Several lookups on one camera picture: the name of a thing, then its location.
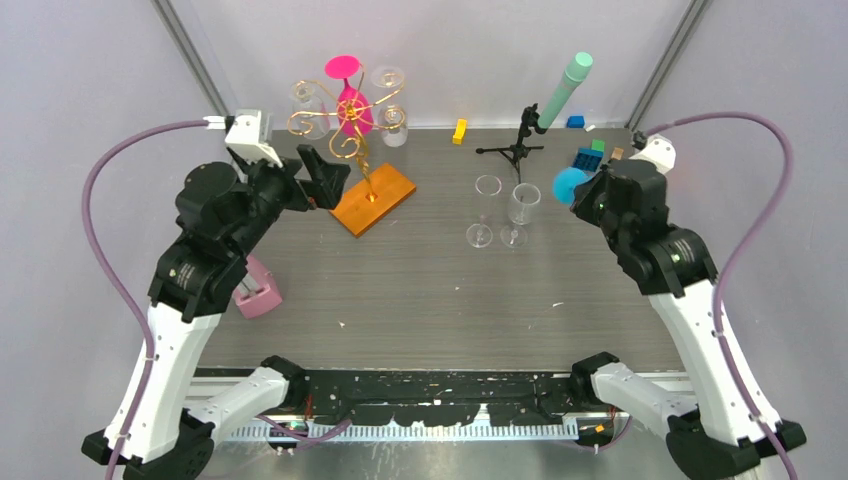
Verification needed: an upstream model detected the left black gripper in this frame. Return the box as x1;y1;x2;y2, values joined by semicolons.
230;142;351;255

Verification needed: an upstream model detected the blue wine glass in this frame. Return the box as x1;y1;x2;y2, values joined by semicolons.
552;167;590;206

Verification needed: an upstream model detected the clear round wine glass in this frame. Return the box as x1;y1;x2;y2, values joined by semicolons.
500;183;541;249

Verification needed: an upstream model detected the clear flute wine glass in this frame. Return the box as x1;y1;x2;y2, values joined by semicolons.
466;175;502;249

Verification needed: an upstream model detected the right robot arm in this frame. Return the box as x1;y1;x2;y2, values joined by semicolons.
554;159;807;479

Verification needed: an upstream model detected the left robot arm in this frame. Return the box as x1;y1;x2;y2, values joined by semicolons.
81;145;350;479

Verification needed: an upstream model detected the pink wine glass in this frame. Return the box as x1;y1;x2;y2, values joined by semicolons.
324;55;374;137

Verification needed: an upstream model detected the blue lego brick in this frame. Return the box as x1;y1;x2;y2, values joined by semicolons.
572;147;604;173

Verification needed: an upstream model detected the small blue block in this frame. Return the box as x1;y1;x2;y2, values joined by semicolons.
566;115;586;129

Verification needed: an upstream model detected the black tripod microphone stand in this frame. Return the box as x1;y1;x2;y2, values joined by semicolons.
475;103;547;185

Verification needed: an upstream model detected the pink holder box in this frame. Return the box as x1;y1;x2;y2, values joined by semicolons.
232;255;283;319

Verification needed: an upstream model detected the mint green microphone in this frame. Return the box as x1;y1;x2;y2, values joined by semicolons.
537;51;594;130

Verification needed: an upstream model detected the yellow block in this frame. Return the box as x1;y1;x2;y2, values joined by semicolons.
451;118;467;145

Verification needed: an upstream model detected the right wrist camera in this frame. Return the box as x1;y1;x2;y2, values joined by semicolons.
629;134;677;174

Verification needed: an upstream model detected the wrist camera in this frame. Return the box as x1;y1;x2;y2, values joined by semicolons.
629;134;677;174
203;109;283;167

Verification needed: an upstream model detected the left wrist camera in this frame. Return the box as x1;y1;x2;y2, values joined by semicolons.
203;109;283;167

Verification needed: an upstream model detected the gold wire wine glass rack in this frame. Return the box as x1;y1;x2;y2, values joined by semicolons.
305;63;416;238

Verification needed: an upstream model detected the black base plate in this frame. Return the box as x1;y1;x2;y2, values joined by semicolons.
291;369;637;429

